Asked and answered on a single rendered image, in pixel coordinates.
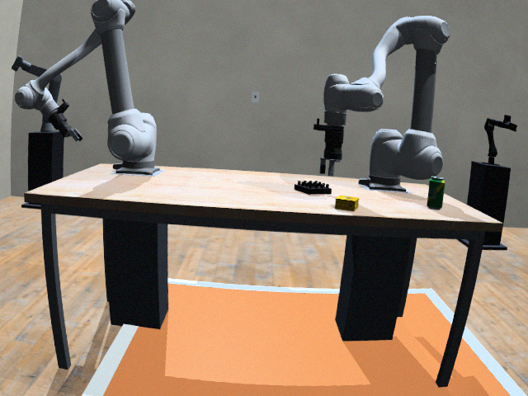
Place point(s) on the green drink can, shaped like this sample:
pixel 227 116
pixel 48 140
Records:
pixel 436 193

